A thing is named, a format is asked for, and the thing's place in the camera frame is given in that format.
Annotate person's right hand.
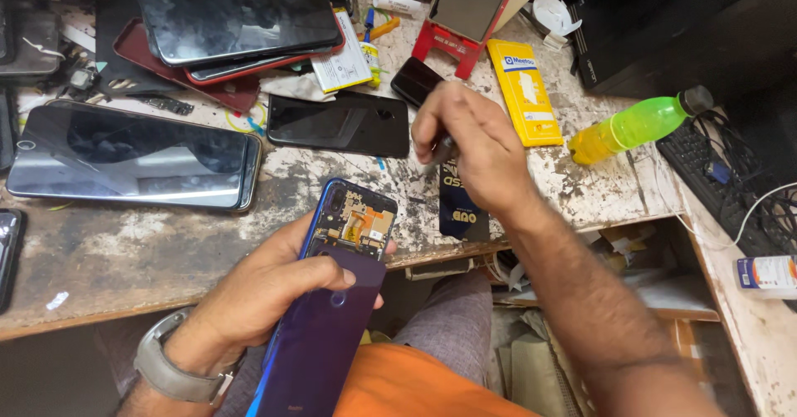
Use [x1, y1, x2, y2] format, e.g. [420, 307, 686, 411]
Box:
[411, 81, 543, 220]

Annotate person's left hand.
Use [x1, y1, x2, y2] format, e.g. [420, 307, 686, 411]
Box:
[167, 212, 398, 373]

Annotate grey metal hand tool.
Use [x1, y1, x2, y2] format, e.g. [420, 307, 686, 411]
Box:
[422, 133, 460, 176]

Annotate blue-framed phone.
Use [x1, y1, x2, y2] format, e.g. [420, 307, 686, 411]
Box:
[299, 177, 399, 262]

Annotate purple phone back cover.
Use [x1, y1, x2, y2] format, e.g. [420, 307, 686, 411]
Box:
[246, 244, 387, 417]

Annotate small glossy black phone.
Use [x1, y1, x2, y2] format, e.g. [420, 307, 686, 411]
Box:
[390, 56, 447, 110]

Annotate red phone stand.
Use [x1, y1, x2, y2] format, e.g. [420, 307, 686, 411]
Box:
[411, 20, 494, 81]

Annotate yellow retail packet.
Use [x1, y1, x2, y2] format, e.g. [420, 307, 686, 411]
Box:
[486, 39, 565, 148]

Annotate glue bottle with blue cap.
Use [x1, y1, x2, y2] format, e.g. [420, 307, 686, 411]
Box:
[360, 9, 382, 89]

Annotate dark blue printed card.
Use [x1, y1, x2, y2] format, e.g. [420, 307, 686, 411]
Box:
[438, 158, 494, 243]

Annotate orange plastic pry tool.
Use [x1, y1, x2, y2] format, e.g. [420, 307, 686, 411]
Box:
[357, 17, 402, 42]

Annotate white phone battery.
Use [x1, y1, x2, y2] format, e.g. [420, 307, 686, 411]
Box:
[309, 7, 375, 94]

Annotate white plastic bottle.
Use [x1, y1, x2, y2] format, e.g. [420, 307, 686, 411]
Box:
[494, 0, 546, 33]

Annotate crumpled white tissue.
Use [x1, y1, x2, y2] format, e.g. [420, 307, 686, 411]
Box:
[258, 71, 338, 103]

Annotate white tape roll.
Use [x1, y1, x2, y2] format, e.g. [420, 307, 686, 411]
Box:
[532, 0, 584, 39]

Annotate red-framed phone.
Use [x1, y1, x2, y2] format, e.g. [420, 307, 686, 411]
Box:
[183, 17, 347, 87]

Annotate green plastic bottle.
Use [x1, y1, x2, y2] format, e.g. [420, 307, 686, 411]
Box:
[567, 85, 715, 166]

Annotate yellow-green rubber band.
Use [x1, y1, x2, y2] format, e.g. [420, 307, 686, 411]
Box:
[225, 101, 269, 136]

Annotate grey trousers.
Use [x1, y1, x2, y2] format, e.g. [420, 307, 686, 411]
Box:
[212, 269, 496, 417]

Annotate large black glossy phone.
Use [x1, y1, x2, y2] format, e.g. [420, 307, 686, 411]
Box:
[135, 0, 342, 68]

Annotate black computer case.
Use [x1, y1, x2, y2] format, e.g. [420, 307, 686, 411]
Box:
[568, 0, 755, 92]

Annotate small black circuit board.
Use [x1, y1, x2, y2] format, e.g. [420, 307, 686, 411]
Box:
[142, 95, 196, 117]

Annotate black keyboard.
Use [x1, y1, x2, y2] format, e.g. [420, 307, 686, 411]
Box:
[655, 117, 797, 260]

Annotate orange shirt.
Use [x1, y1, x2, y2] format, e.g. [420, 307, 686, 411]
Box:
[333, 341, 543, 417]

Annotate maroon phone case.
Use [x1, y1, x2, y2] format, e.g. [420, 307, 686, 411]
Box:
[112, 18, 263, 115]

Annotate large gold-framed phone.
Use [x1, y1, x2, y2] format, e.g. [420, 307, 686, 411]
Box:
[5, 99, 263, 213]

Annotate white box with blue label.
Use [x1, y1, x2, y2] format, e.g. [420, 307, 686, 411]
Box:
[736, 254, 797, 300]

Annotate grey wristwatch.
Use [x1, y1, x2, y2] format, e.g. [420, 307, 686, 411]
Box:
[133, 307, 245, 405]

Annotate dark grey phone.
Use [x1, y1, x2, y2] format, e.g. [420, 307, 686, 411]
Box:
[0, 11, 64, 80]

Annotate black phone with shiny edge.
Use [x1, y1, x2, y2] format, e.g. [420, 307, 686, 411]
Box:
[0, 208, 27, 313]

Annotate black phone with camera hole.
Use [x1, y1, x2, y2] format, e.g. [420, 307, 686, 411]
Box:
[266, 91, 411, 159]

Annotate tangle of black cables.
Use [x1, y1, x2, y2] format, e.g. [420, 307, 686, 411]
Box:
[690, 109, 797, 244]

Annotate white cable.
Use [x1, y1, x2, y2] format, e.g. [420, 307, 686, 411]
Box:
[654, 156, 797, 250]

